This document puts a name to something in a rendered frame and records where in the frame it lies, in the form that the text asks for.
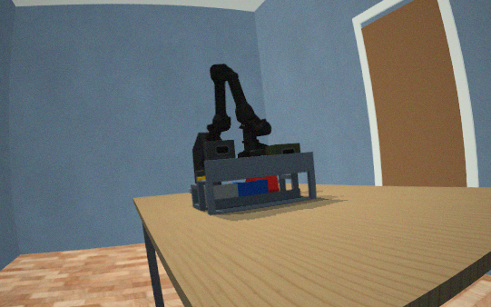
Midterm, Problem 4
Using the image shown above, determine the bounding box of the olive green case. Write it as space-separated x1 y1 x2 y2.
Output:
265 143 300 155

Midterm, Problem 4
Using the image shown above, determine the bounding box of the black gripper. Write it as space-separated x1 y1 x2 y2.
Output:
238 137 266 158

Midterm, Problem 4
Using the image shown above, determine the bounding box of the grey metal shelf rack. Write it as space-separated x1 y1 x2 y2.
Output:
189 152 317 215

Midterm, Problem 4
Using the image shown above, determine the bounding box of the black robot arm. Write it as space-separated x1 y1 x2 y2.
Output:
205 64 271 142

